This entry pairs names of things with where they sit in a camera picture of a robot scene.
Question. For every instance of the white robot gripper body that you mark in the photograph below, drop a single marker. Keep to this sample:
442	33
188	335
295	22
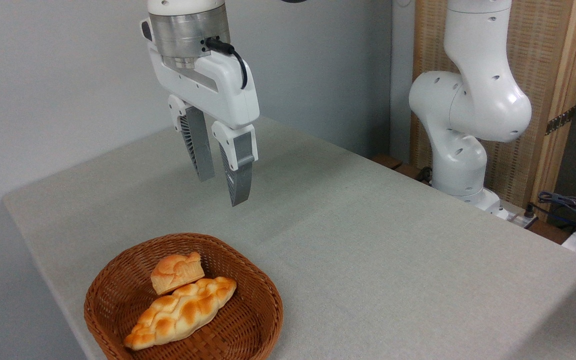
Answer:
223	90

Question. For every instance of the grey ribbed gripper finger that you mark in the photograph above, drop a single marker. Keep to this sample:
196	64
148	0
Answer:
199	145
240	170

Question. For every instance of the small round bread roll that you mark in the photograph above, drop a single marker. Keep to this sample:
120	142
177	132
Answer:
175	272

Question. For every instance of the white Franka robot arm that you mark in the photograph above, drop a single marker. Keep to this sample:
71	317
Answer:
473	100

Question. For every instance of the long braided bread loaf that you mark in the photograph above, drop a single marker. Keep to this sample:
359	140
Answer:
180	312

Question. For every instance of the brown wicker basket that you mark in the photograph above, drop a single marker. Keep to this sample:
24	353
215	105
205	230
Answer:
250	320

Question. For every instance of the grey tablecloth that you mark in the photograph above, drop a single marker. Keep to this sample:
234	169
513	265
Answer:
368	260

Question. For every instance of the wooden woven screen panel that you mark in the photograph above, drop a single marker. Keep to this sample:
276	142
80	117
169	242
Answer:
543	50

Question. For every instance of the metal screen hinge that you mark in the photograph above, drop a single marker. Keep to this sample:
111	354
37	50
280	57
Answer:
560	121

